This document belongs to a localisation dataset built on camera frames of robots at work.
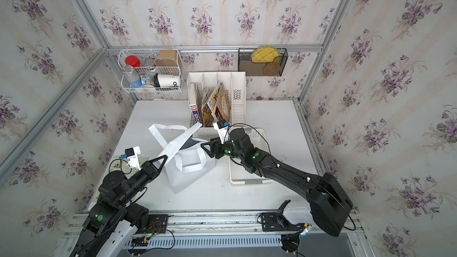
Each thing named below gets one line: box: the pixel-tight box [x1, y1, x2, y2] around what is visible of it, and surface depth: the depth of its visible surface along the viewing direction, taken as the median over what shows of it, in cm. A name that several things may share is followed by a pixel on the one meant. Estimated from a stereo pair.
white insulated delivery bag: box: [148, 123, 217, 194], surface depth 72 cm
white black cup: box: [153, 73, 181, 88], surface depth 95 cm
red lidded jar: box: [124, 55, 142, 68], surface depth 94 cm
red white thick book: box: [189, 82, 202, 125], surface depth 92 cm
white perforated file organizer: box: [186, 71, 247, 137], surface depth 101 cm
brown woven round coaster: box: [263, 62, 281, 77], surface depth 99 cm
